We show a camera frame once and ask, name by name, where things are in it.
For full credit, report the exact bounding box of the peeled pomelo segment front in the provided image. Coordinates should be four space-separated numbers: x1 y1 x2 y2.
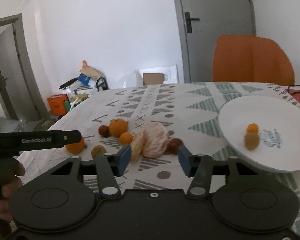
130 130 146 162

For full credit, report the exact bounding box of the peeled pomelo segment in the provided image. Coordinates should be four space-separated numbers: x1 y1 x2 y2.
142 122 170 159
130 130 146 162

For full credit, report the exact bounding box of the brown kiwi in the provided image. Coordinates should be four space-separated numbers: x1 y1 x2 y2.
91 145 107 159
244 132 260 151

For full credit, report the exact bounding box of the person's left hand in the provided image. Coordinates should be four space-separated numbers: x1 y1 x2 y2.
0 158 25 222

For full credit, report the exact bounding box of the dark red plum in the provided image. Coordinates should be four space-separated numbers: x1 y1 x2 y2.
166 138 184 155

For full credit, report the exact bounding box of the small mandarin on table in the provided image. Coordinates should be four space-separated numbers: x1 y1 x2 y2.
119 132 133 145

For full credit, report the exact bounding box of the red apple left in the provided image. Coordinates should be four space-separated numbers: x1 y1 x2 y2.
98 125 110 138

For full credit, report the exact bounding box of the large orange with stem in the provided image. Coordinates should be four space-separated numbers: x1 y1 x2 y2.
109 119 128 138

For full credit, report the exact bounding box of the peeled pomelo segment back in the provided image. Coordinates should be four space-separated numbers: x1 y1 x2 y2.
142 122 170 159

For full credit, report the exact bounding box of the patterned white tablecloth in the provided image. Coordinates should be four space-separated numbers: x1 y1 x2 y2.
12 82 300 239

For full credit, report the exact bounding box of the brown kiwi on plate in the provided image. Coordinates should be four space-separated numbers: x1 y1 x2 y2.
244 132 260 151

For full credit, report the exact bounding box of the orange box on floor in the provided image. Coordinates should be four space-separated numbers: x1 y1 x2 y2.
47 94 68 115

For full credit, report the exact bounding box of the small mandarin on plate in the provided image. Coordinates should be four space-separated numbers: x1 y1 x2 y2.
247 123 259 133

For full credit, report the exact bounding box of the black storage rack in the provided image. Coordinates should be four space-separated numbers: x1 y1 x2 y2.
96 77 109 92

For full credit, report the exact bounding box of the white foam board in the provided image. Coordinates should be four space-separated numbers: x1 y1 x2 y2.
138 65 179 84

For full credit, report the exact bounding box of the cardboard box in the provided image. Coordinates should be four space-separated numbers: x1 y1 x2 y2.
142 73 164 86

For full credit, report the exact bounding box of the blue plastic bag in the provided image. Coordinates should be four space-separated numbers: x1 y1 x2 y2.
77 74 91 86

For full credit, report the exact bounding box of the white ceramic plate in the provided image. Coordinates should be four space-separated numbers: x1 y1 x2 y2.
218 95 300 173

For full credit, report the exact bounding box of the orange chair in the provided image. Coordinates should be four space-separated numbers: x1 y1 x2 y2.
212 35 295 86

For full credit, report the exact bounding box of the grey door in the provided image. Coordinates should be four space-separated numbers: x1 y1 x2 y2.
174 0 256 82

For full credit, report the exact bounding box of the brown paper bag orange handle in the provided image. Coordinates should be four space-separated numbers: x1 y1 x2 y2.
79 60 102 79

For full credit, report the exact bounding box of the black door handle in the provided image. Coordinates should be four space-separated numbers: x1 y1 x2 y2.
185 12 200 33

